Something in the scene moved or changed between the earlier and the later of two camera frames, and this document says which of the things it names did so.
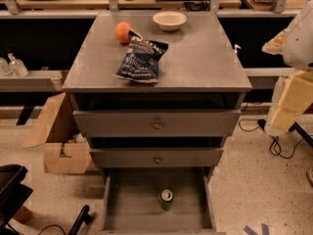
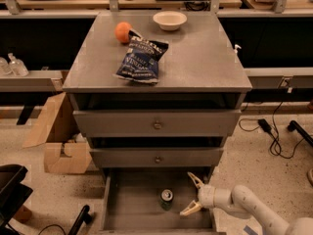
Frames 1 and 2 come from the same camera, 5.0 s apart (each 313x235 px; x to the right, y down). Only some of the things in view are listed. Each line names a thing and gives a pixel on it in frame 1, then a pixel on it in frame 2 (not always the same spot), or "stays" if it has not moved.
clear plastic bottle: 17,67 stays
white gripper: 299,44 -> 206,196
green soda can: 166,198 stays
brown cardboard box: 66,150 stays
